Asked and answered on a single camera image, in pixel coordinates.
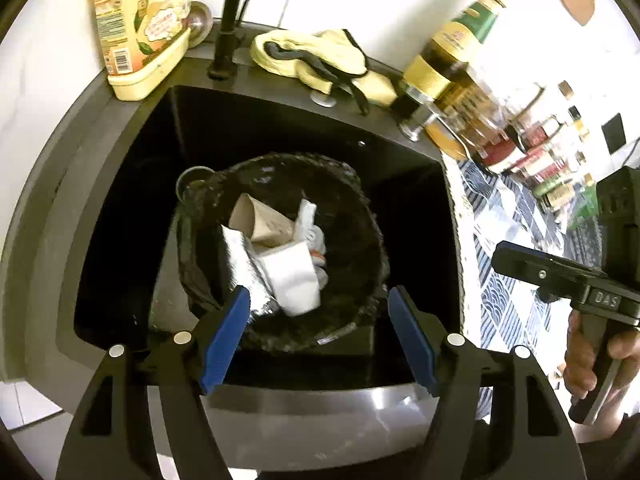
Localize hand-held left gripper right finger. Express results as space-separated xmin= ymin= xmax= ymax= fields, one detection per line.
xmin=387 ymin=285 xmax=588 ymax=480

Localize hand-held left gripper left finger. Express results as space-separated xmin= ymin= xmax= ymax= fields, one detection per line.
xmin=55 ymin=285 xmax=252 ymax=480

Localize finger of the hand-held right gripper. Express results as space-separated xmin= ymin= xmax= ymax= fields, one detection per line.
xmin=491 ymin=240 xmax=602 ymax=305

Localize large foil packet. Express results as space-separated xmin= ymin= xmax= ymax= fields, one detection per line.
xmin=221 ymin=224 xmax=279 ymax=316

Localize white paper cup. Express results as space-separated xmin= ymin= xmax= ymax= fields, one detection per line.
xmin=257 ymin=240 xmax=324 ymax=317

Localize trash bin black bag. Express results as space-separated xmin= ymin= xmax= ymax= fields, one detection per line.
xmin=172 ymin=152 xmax=391 ymax=357

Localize white tissue wad orange scrap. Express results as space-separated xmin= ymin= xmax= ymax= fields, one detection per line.
xmin=302 ymin=227 xmax=331 ymax=287

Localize person's right hand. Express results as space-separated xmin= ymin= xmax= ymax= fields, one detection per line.
xmin=564 ymin=310 xmax=640 ymax=414

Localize blue patterned tablecloth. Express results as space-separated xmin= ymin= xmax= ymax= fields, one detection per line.
xmin=446 ymin=157 xmax=607 ymax=421

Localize green plastic bag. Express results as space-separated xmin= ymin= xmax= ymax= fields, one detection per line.
xmin=569 ymin=194 xmax=602 ymax=232

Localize red label black cap bottle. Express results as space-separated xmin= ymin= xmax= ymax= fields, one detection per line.
xmin=510 ymin=125 xmax=563 ymax=186

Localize dark soy sauce jug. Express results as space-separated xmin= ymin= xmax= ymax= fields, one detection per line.
xmin=475 ymin=132 xmax=528 ymax=175

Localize person's dark clothing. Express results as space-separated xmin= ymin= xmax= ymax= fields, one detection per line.
xmin=575 ymin=407 xmax=640 ymax=480

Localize metal sink drain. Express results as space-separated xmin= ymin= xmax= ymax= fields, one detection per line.
xmin=175 ymin=165 xmax=217 ymax=202

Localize black sink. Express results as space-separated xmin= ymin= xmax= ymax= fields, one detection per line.
xmin=74 ymin=84 xmax=462 ymax=392

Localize small metal cup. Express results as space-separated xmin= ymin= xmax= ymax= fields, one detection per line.
xmin=399 ymin=87 xmax=442 ymax=142

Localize green label brown bottle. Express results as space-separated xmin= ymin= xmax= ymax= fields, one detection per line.
xmin=402 ymin=0 xmax=506 ymax=112

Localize yellow rubber gloves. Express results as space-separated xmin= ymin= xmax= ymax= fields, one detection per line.
xmin=249 ymin=28 xmax=402 ymax=115

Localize black faucet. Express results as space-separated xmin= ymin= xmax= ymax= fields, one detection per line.
xmin=207 ymin=0 xmax=251 ymax=80

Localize round metal lid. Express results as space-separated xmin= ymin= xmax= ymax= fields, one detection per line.
xmin=189 ymin=1 xmax=214 ymax=45

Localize yellow detergent bottle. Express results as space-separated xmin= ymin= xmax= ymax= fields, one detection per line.
xmin=91 ymin=0 xmax=194 ymax=102

